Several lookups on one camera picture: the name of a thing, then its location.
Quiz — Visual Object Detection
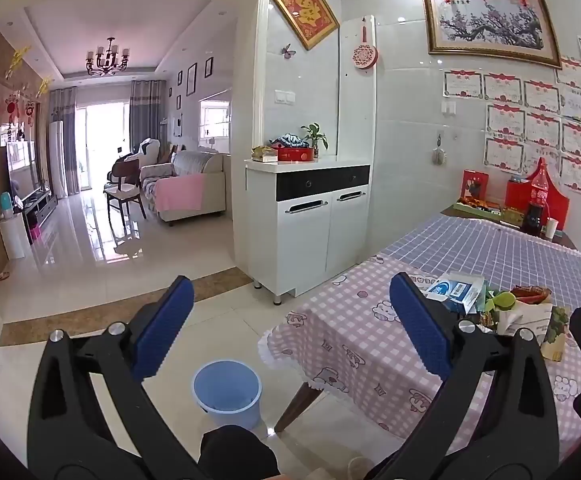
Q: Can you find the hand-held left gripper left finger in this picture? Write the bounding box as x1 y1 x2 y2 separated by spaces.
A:
27 275 195 480

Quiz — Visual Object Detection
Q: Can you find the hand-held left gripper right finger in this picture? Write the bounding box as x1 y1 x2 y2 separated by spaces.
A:
365 272 561 480

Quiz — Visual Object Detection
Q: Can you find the tree print cardboard box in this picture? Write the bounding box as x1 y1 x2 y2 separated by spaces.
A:
495 302 573 363

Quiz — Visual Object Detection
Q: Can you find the dark blue stick sachet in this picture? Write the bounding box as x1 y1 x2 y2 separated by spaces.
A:
447 282 486 313

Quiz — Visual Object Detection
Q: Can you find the blue plastic bucket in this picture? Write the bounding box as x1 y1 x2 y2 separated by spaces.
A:
192 360 263 431

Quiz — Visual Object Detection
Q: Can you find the red snack wrapper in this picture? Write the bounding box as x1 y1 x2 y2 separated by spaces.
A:
513 285 553 305

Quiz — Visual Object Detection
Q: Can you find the white blue medicine packet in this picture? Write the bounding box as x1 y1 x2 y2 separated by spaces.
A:
423 274 453 303

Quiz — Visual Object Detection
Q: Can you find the pink checked tablecloth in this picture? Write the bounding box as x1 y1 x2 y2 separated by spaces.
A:
258 255 581 456

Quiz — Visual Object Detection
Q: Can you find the lime green plastic piece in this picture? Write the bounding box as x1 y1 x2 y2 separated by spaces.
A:
485 290 518 313

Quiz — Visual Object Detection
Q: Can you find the blue checked tablecloth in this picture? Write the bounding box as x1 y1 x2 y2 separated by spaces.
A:
377 212 581 311

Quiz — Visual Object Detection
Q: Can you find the pink blanket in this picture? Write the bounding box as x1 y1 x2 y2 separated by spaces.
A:
154 174 205 213

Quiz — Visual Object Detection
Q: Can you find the person's dark trouser leg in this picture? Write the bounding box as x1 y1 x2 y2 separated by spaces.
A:
200 425 281 480

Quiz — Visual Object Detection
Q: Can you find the white hallway cabinet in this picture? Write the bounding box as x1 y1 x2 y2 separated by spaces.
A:
244 14 377 307

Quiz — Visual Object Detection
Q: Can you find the wooden table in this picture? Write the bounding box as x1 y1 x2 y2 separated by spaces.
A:
274 205 581 433

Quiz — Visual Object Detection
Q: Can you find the red arched gift box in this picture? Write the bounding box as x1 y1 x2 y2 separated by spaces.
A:
506 157 570 221

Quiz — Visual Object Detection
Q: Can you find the cola bottle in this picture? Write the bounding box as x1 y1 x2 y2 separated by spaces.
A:
526 167 550 236

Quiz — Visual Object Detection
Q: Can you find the dark wooden chair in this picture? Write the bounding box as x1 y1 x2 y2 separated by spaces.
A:
103 159 147 221

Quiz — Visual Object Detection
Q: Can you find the beige sofa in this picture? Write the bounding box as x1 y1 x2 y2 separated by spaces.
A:
140 150 226 223

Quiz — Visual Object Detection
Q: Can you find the dark television stand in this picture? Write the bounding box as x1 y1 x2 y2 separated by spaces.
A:
20 192 60 243

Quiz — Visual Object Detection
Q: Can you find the covered armchair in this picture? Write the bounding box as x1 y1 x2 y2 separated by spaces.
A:
125 139 171 171

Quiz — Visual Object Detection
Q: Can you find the white standing air conditioner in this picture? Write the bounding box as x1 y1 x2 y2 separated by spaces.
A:
49 121 68 200

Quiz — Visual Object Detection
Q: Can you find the red round tin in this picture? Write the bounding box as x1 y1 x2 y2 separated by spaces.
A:
276 146 315 162

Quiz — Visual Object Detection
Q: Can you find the potted green plant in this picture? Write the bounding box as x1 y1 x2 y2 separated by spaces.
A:
300 122 328 153

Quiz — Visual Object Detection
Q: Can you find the flat screen television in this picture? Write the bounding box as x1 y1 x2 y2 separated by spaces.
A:
0 140 38 211

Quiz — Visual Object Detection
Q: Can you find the grey striped curtain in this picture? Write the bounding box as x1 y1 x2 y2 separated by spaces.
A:
48 87 78 198
129 80 166 161

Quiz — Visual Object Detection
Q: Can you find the blue knitted item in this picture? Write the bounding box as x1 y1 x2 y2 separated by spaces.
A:
269 132 307 150

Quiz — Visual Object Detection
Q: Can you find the pink round hanging ornament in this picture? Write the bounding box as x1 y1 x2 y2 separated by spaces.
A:
353 17 378 71

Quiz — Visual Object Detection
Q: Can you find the black chandelier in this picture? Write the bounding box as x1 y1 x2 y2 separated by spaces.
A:
85 37 131 76

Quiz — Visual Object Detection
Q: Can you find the framed plum blossom painting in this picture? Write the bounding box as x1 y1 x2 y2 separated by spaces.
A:
423 0 563 70

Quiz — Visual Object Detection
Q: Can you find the framed red gold picture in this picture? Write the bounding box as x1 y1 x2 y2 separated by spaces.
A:
270 0 341 52

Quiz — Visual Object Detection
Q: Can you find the red photo frame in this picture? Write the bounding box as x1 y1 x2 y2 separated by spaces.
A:
461 170 489 205

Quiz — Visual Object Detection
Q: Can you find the group of wall certificates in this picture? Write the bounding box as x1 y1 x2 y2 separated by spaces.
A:
443 35 581 206

